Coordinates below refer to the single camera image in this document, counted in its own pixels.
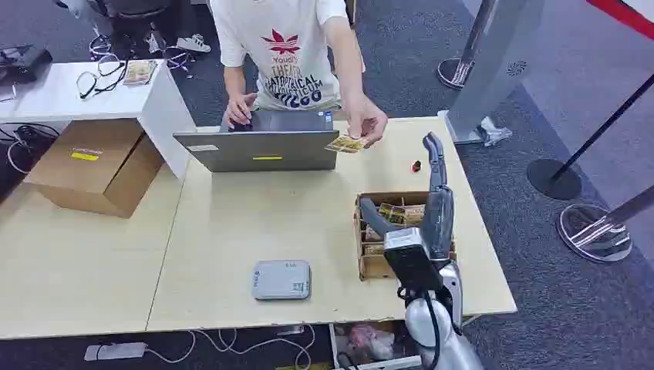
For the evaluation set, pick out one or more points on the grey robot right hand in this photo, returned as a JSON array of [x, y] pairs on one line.
[[439, 219]]

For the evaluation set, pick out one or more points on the yellow printed card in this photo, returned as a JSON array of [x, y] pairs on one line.
[[346, 144]]

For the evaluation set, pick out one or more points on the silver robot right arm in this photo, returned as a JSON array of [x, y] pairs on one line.
[[416, 319]]

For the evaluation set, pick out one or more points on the yellow cards in box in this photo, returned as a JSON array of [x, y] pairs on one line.
[[403, 214]]

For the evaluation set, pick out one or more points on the small red black object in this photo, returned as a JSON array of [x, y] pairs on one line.
[[416, 166]]

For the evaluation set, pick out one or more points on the wooden card box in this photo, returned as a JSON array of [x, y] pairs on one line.
[[370, 265]]

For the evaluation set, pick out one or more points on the crumpled clear plastic wrap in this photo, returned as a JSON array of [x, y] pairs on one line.
[[493, 133]]

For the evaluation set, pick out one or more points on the person's left hand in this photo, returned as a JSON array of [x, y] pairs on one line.
[[369, 121]]

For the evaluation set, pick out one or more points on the person's hand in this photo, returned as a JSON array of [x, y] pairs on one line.
[[369, 121], [239, 110]]

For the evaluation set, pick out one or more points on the black stanchion with round base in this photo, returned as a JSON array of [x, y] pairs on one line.
[[554, 178]]

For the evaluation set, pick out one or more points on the white bin with plastic bag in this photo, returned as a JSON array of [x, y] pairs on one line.
[[373, 342]]

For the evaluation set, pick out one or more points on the grey stanchion with striped base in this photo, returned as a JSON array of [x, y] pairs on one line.
[[455, 71]]

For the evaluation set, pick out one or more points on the chrome stanchion with round base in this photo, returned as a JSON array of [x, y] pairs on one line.
[[595, 234]]

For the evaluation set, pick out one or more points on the grey standing pillar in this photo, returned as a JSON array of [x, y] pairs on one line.
[[490, 66]]

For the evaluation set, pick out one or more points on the grey laptop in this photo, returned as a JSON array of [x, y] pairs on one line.
[[260, 150]]

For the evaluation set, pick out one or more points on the person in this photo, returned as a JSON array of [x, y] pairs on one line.
[[286, 51]]

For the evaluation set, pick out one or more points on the person's right hand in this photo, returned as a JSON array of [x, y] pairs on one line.
[[239, 110]]

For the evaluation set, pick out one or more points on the white shoe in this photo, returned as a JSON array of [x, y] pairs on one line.
[[194, 44]]

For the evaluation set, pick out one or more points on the stack of printed cards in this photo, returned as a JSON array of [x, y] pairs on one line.
[[139, 72]]

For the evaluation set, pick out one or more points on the white power adapter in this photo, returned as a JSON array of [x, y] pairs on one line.
[[115, 351]]

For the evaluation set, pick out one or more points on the brown cardboard box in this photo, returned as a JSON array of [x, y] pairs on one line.
[[87, 163]]

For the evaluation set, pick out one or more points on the black office chair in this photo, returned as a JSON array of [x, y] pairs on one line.
[[135, 15]]

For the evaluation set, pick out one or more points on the white side table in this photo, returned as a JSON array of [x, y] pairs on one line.
[[56, 94]]

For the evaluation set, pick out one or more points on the black device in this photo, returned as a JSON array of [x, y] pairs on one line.
[[25, 64]]

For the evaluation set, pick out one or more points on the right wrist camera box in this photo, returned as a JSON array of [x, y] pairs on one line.
[[411, 260]]

